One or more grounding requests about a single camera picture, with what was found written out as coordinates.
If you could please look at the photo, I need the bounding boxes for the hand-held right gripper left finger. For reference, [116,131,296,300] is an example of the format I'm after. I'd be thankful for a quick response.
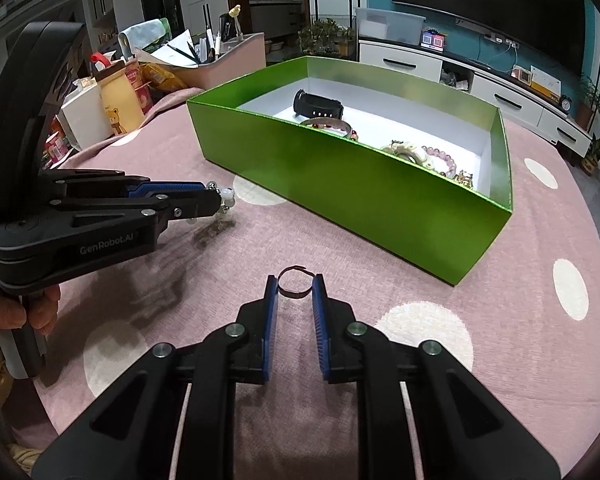
[30,274,281,480]

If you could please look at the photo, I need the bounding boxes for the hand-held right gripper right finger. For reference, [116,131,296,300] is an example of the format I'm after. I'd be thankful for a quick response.
[310,273,571,480]

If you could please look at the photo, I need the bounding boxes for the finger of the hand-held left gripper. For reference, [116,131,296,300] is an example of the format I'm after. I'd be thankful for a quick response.
[60,191,224,234]
[39,170,217,207]

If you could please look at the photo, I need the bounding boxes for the small silver bead bracelet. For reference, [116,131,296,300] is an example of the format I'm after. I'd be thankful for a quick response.
[187,181,237,228]

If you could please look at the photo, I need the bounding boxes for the thin dark ring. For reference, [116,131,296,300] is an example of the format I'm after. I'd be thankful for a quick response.
[278,266,315,297]

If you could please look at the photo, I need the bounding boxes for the green cardboard box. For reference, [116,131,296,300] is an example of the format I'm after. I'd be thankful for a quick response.
[186,56,515,288]

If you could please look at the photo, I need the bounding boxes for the red bead bracelet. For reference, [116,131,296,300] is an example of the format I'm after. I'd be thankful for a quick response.
[307,119,360,142]

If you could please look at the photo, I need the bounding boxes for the black wristwatch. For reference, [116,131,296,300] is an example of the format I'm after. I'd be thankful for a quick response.
[292,89,344,118]

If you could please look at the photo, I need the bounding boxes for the pink bead bracelet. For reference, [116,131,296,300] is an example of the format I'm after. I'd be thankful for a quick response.
[422,145,461,178]

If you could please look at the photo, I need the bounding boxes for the person's left hand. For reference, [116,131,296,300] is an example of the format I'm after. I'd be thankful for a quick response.
[0,280,62,337]

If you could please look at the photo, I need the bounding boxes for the yellow bottle with brown lid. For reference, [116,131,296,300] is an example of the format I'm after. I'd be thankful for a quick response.
[92,52,146,136]

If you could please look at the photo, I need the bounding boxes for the white paper box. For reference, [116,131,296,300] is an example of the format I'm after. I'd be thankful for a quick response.
[60,92,113,151]

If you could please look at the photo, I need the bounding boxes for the yellow snack packet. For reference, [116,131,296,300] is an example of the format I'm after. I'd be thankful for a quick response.
[140,60,188,92]

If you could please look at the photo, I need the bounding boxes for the white paper sheets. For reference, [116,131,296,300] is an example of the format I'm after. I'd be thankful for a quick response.
[135,30,201,68]

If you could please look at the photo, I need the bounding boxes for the pink desk organizer box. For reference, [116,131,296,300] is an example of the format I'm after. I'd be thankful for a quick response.
[170,32,267,90]

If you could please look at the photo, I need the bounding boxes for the grey green cloth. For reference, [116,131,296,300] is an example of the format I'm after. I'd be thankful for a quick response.
[119,18,170,56]

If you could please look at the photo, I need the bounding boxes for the yellow duck pen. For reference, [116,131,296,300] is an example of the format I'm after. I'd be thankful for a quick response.
[228,5,244,41]

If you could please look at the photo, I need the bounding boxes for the potted plant in dark planter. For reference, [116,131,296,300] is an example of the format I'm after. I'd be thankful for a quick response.
[297,17,356,58]

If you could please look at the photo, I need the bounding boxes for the white television cabinet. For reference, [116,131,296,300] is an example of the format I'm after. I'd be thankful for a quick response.
[357,40,593,158]

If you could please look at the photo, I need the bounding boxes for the clear plastic storage box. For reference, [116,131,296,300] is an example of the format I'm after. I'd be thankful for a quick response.
[355,7,426,46]

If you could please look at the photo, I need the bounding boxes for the small potted floor plant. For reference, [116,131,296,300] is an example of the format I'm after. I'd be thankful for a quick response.
[582,132,600,176]

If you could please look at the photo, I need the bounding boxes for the yellow white desk calendar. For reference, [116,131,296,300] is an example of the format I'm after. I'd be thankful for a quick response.
[530,66,561,97]

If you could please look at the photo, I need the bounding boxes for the potted plant in brown pot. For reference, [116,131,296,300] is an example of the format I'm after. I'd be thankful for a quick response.
[575,75,600,131]

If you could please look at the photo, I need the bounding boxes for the flat screen television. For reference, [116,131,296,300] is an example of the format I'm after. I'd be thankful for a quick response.
[391,0,588,78]

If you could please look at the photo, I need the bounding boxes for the cream bead bracelet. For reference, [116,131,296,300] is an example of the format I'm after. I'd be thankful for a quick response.
[380,140,435,168]

